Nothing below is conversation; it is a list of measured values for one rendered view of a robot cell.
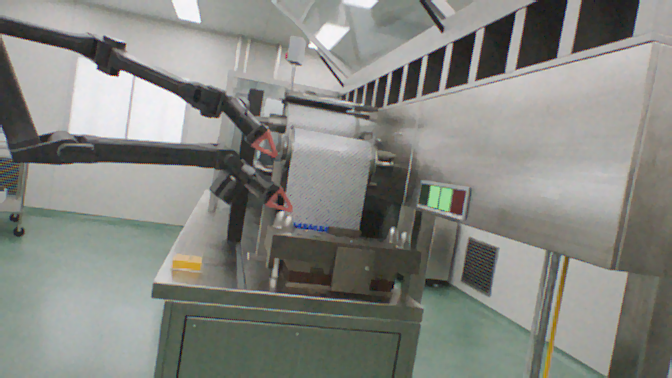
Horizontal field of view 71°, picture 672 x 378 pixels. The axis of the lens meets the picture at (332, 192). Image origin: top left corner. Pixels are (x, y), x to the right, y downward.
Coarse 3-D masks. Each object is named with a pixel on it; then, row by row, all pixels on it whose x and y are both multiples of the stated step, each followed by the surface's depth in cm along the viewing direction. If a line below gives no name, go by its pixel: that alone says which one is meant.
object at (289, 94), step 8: (280, 96) 163; (288, 96) 166; (296, 96) 168; (304, 96) 165; (312, 96) 165; (320, 104) 172; (328, 104) 169; (336, 104) 170; (344, 104) 168; (352, 104) 168; (368, 112) 178
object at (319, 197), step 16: (288, 176) 136; (304, 176) 137; (320, 176) 138; (336, 176) 139; (352, 176) 140; (288, 192) 136; (304, 192) 137; (320, 192) 138; (336, 192) 139; (352, 192) 140; (304, 208) 137; (320, 208) 138; (336, 208) 139; (352, 208) 140; (320, 224) 139; (336, 224) 140; (352, 224) 141
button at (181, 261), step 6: (174, 258) 119; (180, 258) 120; (186, 258) 121; (192, 258) 122; (198, 258) 123; (174, 264) 118; (180, 264) 118; (186, 264) 119; (192, 264) 119; (198, 264) 119
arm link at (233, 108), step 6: (228, 102) 133; (234, 102) 133; (240, 102) 135; (222, 108) 134; (228, 108) 133; (234, 108) 133; (240, 108) 134; (246, 108) 136; (228, 114) 134; (234, 114) 134; (240, 114) 134; (234, 120) 135; (240, 120) 135
